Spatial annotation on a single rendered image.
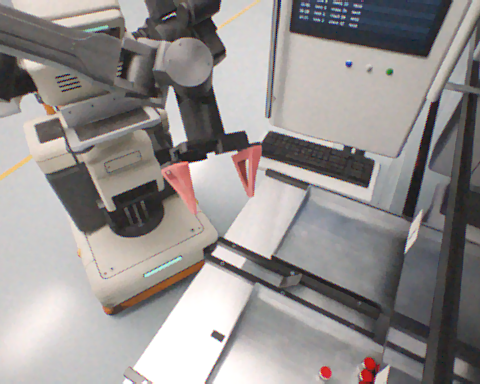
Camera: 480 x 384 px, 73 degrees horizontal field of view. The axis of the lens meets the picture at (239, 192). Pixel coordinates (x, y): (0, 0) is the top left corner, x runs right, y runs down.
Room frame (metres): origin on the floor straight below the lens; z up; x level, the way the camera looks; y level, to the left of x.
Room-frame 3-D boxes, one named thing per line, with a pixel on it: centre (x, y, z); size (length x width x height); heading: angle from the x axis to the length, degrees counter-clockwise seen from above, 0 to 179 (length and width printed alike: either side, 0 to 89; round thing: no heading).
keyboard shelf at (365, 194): (0.88, -0.27, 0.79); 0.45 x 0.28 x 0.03; 65
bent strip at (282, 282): (0.36, -0.07, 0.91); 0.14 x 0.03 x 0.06; 61
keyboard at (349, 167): (0.86, -0.26, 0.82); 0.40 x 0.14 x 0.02; 65
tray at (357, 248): (0.44, -0.29, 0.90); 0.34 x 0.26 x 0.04; 62
